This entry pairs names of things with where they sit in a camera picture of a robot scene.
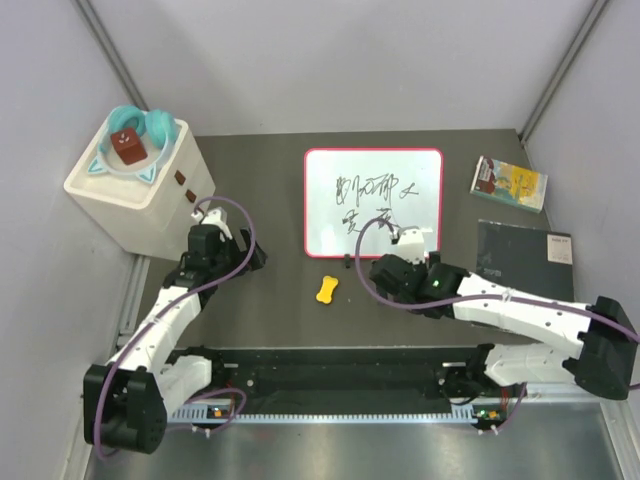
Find yellow bone shaped eraser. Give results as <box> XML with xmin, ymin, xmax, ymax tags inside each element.
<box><xmin>315</xmin><ymin>275</ymin><xmax>339</xmax><ymax>305</ymax></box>

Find pink framed whiteboard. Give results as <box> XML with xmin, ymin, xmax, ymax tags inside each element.
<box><xmin>303</xmin><ymin>147</ymin><xmax>444</xmax><ymax>258</ymax></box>

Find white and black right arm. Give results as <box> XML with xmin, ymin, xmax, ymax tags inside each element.
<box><xmin>369</xmin><ymin>254</ymin><xmax>639</xmax><ymax>400</ymax></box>

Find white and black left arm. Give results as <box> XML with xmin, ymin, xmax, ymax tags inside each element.
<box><xmin>83</xmin><ymin>223</ymin><xmax>266</xmax><ymax>459</ymax></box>

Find white foam box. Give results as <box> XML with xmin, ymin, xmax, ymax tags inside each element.
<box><xmin>64</xmin><ymin>119</ymin><xmax>216</xmax><ymax>260</ymax></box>

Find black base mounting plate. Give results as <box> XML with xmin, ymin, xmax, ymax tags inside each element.
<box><xmin>169</xmin><ymin>346</ymin><xmax>503</xmax><ymax>416</ymax></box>

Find black notebook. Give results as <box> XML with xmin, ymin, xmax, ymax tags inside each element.
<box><xmin>476</xmin><ymin>220</ymin><xmax>575</xmax><ymax>302</ymax></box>

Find teal cat ear headphones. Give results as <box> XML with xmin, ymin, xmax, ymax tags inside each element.
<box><xmin>86</xmin><ymin>105</ymin><xmax>180</xmax><ymax>185</ymax></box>

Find brown cube toy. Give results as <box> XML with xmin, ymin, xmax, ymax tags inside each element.
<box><xmin>110</xmin><ymin>127</ymin><xmax>147</xmax><ymax>166</ymax></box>

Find colourful illustrated book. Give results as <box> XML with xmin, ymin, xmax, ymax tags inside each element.
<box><xmin>470</xmin><ymin>156</ymin><xmax>548</xmax><ymax>213</ymax></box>

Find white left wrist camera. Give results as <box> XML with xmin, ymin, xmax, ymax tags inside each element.
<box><xmin>191</xmin><ymin>207</ymin><xmax>232</xmax><ymax>240</ymax></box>

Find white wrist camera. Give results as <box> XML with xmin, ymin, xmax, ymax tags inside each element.
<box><xmin>390</xmin><ymin>227</ymin><xmax>428</xmax><ymax>264</ymax></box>
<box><xmin>191</xmin><ymin>207</ymin><xmax>232</xmax><ymax>240</ymax></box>

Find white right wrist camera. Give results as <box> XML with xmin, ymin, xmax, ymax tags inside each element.
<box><xmin>390</xmin><ymin>227</ymin><xmax>428</xmax><ymax>264</ymax></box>

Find aluminium extrusion rail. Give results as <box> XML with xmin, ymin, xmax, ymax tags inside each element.
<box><xmin>115</xmin><ymin>255</ymin><xmax>150</xmax><ymax>350</ymax></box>

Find grey slotted cable duct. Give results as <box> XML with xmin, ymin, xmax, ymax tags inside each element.
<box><xmin>167</xmin><ymin>402</ymin><xmax>481</xmax><ymax>426</ymax></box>

